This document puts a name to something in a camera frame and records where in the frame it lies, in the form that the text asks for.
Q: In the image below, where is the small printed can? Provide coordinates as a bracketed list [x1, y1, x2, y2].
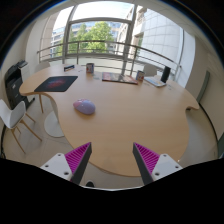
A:
[135, 70, 146, 82]

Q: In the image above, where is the grey metal balcony railing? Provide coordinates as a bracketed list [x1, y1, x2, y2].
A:
[36, 40, 181, 73]

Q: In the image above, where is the black whiteboard eraser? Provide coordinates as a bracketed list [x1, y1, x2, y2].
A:
[63, 64, 76, 72]

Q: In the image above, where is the red and black magazine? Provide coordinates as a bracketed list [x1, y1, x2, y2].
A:
[101, 71, 139, 86]

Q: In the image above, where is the white shell chair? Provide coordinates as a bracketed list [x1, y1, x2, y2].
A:
[143, 63, 158, 77]
[34, 61, 51, 73]

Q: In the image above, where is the white round table base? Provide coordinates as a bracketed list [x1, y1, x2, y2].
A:
[43, 94, 65, 138]

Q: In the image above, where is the pink and lilac computer mouse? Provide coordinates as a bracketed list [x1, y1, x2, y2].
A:
[72, 98, 97, 116]

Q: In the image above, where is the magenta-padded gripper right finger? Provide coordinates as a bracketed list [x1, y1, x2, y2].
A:
[132, 142, 184, 186]

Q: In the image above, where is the black and white office printer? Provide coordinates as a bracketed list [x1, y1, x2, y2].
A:
[3, 59, 34, 110]

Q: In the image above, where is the white chair with wooden legs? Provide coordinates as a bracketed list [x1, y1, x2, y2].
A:
[0, 98, 43, 154]

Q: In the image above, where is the strawberry print mug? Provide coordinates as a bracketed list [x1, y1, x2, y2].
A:
[85, 62, 95, 74]

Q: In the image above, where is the black mouse pad red print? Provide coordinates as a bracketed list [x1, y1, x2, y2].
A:
[33, 75, 79, 93]

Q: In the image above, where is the light blue booklet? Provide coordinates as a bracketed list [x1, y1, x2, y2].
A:
[143, 76, 167, 88]

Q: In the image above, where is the black upright speaker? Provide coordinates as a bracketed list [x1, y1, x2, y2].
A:
[160, 65, 172, 84]

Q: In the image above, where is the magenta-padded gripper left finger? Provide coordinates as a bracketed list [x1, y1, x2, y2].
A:
[40, 142, 93, 185]

